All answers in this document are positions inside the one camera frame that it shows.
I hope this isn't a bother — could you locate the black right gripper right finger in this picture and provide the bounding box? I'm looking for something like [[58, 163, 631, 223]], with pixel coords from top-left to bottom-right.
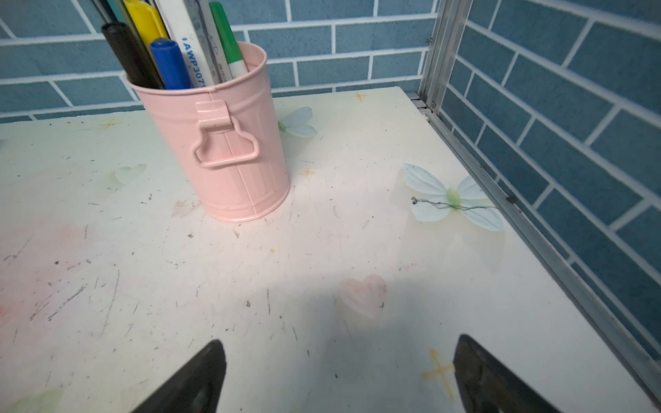
[[453, 334, 559, 413]]

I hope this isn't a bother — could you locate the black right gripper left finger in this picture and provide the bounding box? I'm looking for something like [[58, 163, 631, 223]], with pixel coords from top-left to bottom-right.
[[133, 339, 227, 413]]

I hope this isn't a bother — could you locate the pink metal pen cup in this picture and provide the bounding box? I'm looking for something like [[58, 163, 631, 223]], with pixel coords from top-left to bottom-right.
[[133, 42, 291, 222]]

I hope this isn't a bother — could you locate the blue marker pen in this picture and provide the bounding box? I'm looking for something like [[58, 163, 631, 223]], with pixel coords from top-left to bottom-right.
[[150, 38, 193, 91]]

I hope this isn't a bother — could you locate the black marker pen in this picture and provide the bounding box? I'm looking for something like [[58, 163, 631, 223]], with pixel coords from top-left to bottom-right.
[[102, 22, 164, 89]]

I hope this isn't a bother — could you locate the green capped marker pen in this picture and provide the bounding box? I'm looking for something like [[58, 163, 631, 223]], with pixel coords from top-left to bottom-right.
[[209, 2, 249, 79]]

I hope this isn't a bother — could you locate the yellow marker pen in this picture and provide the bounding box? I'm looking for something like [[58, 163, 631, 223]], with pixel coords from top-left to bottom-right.
[[123, 0, 169, 47]]

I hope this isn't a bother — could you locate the white labelled marker pen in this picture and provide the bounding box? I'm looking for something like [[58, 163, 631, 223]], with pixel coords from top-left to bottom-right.
[[156, 0, 220, 88]]

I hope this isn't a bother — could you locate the aluminium right corner post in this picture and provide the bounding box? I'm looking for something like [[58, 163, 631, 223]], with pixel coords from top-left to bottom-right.
[[418, 0, 473, 113]]

